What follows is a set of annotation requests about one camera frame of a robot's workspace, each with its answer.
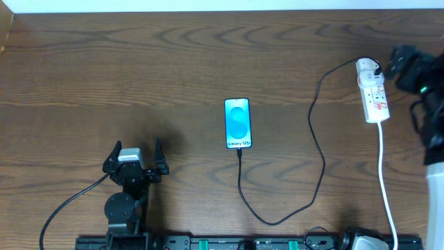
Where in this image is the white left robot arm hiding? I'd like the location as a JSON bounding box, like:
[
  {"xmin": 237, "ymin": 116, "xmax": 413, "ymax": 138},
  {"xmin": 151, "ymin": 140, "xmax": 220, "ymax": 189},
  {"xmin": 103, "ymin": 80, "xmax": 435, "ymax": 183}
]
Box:
[{"xmin": 103, "ymin": 140, "xmax": 169, "ymax": 250}]

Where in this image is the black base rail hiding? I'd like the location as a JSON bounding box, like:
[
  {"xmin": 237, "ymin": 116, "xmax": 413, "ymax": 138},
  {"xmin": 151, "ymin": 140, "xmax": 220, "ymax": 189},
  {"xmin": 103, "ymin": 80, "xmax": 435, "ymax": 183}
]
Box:
[{"xmin": 74, "ymin": 235, "xmax": 424, "ymax": 250}]

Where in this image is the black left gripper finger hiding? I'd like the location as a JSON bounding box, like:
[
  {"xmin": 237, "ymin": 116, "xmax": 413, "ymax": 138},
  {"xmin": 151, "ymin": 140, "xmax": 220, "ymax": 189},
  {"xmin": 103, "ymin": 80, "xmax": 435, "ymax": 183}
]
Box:
[
  {"xmin": 103, "ymin": 140, "xmax": 122, "ymax": 174},
  {"xmin": 154, "ymin": 138, "xmax": 169, "ymax": 175}
]

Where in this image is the blue Galaxy smartphone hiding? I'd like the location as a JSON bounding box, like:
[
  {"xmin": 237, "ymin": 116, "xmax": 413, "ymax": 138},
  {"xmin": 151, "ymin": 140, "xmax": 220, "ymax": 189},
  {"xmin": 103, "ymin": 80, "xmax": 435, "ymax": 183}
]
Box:
[{"xmin": 224, "ymin": 97, "xmax": 253, "ymax": 149}]

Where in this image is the white power strip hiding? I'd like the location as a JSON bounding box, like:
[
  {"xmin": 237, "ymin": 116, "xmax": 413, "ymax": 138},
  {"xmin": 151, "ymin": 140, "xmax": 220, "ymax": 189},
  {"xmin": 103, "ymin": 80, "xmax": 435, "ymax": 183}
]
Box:
[{"xmin": 357, "ymin": 78, "xmax": 390, "ymax": 124}]

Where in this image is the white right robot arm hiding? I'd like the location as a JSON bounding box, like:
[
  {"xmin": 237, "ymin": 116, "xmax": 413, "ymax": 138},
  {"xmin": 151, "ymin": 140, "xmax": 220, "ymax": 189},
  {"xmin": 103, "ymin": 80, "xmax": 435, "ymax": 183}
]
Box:
[{"xmin": 351, "ymin": 44, "xmax": 443, "ymax": 249}]

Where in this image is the black USB charging cable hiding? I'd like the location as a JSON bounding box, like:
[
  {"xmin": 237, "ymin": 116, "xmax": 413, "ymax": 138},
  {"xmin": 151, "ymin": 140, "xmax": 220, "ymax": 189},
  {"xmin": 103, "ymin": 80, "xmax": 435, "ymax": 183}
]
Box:
[{"xmin": 237, "ymin": 56, "xmax": 383, "ymax": 226}]

